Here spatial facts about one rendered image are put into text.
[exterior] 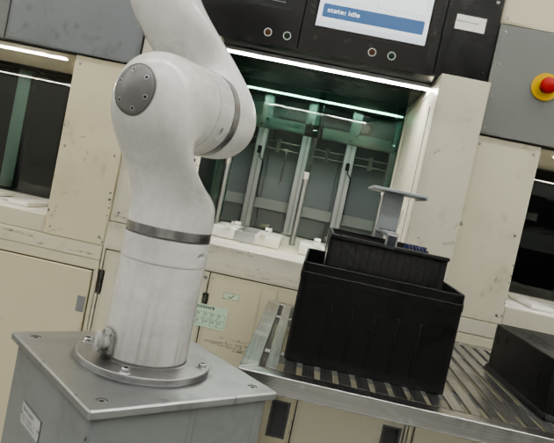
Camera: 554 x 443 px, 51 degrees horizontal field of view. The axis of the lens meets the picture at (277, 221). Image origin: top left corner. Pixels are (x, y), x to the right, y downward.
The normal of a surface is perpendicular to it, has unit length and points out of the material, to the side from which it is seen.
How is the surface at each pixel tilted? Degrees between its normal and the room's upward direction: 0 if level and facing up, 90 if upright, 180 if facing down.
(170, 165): 127
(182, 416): 90
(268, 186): 90
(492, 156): 90
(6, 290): 90
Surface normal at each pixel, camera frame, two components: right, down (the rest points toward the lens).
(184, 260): 0.58, 0.16
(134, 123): -0.48, 0.48
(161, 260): 0.13, 0.08
